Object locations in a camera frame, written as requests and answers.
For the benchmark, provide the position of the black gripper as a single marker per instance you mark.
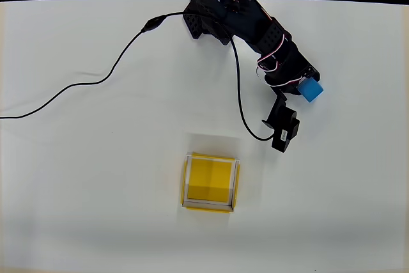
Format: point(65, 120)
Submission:
point(307, 73)

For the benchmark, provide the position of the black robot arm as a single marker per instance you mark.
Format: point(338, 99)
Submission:
point(252, 27)

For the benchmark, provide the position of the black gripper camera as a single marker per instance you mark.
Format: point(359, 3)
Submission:
point(284, 126)

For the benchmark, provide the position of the blue cube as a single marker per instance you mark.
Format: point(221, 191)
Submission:
point(310, 90)

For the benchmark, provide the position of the yellow paper box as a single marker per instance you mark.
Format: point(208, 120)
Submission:
point(209, 182)

